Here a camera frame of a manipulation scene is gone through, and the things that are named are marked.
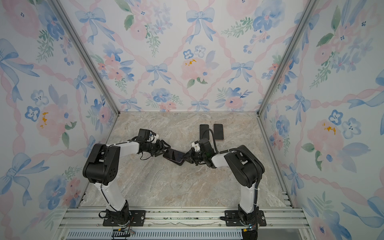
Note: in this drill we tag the left corner aluminium post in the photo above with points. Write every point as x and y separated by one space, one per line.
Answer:
63 17

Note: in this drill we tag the corner aluminium post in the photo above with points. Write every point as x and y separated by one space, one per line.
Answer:
291 47
63 17

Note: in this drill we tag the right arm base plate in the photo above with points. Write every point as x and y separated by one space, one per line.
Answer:
237 218

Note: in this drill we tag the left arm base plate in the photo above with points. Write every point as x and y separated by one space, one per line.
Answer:
134 218

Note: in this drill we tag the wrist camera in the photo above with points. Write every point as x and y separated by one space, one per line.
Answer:
145 135
203 145

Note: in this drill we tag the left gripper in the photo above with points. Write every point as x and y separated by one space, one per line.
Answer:
160 147

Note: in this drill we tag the aluminium rail frame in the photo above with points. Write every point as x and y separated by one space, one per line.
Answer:
171 223

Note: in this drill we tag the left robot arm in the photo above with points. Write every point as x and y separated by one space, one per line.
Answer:
101 169

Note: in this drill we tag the blue phone black screen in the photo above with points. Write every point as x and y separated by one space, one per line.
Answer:
204 131

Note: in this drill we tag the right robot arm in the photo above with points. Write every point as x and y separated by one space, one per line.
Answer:
247 170

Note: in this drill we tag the right corner aluminium post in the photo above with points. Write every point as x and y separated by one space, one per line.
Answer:
291 47

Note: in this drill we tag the phone with pink edge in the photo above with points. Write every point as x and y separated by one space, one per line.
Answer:
174 155

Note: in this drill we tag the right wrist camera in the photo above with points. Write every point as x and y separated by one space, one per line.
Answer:
203 145

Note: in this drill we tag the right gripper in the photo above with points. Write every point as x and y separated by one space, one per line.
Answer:
189 158

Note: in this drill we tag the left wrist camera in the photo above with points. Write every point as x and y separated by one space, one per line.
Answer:
145 135

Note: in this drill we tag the black phone case with camera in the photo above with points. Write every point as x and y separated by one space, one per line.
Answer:
178 163

